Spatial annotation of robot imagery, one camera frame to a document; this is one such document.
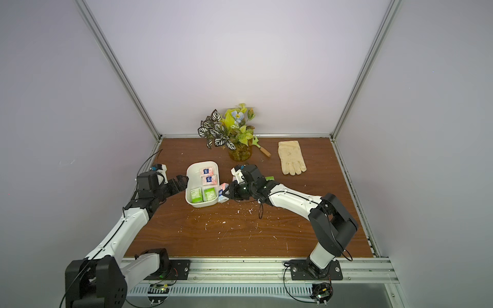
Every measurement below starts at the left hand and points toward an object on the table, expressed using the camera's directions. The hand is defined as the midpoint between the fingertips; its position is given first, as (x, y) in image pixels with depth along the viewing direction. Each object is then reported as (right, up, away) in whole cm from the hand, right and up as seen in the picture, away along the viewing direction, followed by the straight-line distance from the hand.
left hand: (182, 179), depth 85 cm
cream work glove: (+55, +8, +22) cm, 60 cm away
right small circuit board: (+58, -40, -16) cm, 72 cm away
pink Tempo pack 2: (+10, -2, +12) cm, 15 cm away
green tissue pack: (+5, -9, +6) cm, 12 cm away
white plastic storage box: (0, +1, +16) cm, 16 cm away
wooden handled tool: (+40, +12, +25) cm, 48 cm away
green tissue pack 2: (+11, -8, +7) cm, 15 cm away
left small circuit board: (-4, -40, -14) cm, 43 cm away
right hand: (+20, -4, -6) cm, 21 cm away
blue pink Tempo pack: (+20, -7, -6) cm, 22 cm away
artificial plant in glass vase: (+23, +25, +9) cm, 35 cm away
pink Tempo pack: (+8, +2, +15) cm, 17 cm away
